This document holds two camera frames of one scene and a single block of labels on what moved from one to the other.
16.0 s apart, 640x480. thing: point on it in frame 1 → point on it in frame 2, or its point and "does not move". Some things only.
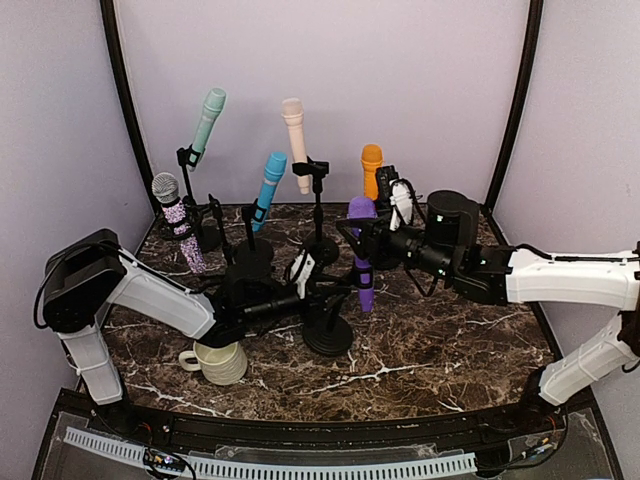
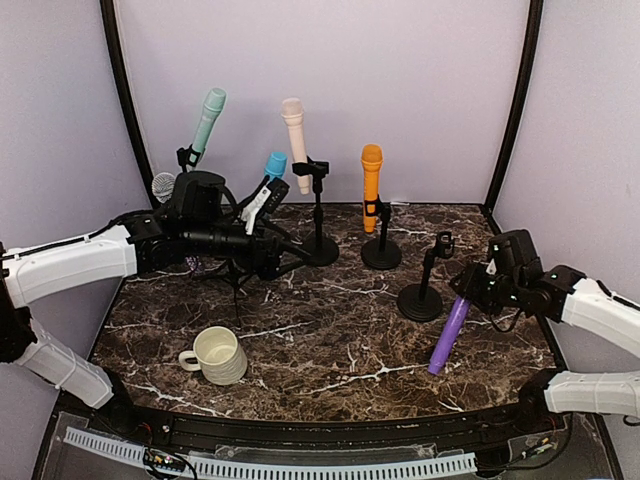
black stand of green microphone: (193, 156) does not move
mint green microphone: (214, 101) does not move
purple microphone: (359, 209) → (450, 334)
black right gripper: (375, 234) → (470, 286)
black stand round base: (329, 334) → (419, 303)
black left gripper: (314, 278) → (267, 268)
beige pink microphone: (293, 113) does not move
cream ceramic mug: (222, 366) does not move
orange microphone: (372, 156) does not move
